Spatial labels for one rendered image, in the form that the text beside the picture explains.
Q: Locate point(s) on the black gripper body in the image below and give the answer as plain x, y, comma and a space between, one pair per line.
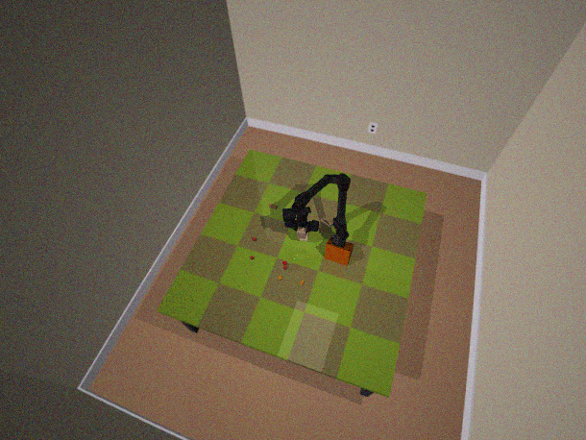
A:
312, 225

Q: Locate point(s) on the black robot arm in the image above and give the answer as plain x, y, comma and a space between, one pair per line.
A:
301, 200

